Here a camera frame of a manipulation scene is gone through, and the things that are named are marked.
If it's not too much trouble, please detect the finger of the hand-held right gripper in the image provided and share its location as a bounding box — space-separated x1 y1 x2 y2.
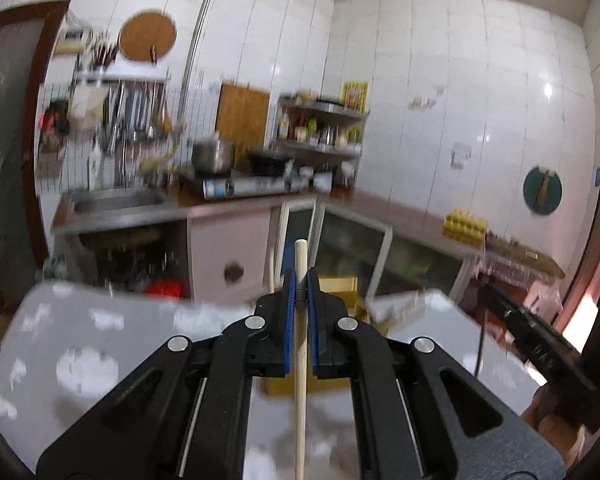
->
481 284 562 357

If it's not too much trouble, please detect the steel kitchen sink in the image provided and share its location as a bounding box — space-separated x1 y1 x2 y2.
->
72 187 167 215

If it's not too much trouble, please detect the yellow egg tray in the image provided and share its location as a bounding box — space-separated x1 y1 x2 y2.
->
441 208 490 247

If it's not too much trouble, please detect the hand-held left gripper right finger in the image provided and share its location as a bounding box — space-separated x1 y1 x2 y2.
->
306 269 566 480

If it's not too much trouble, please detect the red basket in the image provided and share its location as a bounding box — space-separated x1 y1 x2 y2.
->
144 280 185 300

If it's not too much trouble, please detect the plastic wrapped furniture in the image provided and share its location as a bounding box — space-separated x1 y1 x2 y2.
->
472 255 563 321

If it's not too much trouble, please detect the white hanging bag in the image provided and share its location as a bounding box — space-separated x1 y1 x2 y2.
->
69 82 108 131

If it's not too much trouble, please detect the door with cracked glass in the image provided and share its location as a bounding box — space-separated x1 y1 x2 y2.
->
0 0 73 321

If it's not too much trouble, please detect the round green board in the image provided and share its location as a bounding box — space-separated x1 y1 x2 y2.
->
523 165 563 217

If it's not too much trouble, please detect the metal spice shelf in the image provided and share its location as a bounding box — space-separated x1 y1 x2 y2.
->
274 96 372 162

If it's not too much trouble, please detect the wire grid wall panel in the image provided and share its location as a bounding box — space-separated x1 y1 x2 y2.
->
36 82 101 181

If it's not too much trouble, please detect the steel cooking pot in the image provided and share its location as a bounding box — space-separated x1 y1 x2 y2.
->
191 139 236 177

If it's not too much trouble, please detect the yellow packet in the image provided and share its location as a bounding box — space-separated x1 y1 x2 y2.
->
342 81 370 113

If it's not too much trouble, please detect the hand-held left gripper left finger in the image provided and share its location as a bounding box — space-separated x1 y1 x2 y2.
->
36 270 298 480

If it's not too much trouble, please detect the metal dish rack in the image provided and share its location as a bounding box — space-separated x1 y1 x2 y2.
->
71 70 173 157

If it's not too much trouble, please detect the rectangular wooden cutting board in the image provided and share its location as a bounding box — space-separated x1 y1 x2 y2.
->
216 82 272 155

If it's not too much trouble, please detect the portable gas stove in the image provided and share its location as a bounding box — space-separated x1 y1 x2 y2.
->
181 174 303 200

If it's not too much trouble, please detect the kitchen counter cabinet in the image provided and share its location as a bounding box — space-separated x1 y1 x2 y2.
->
52 187 566 306

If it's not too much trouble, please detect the person's right hand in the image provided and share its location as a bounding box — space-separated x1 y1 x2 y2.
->
521 389 589 465

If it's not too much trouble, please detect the round wooden board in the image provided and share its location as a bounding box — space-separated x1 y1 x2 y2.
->
119 8 177 64

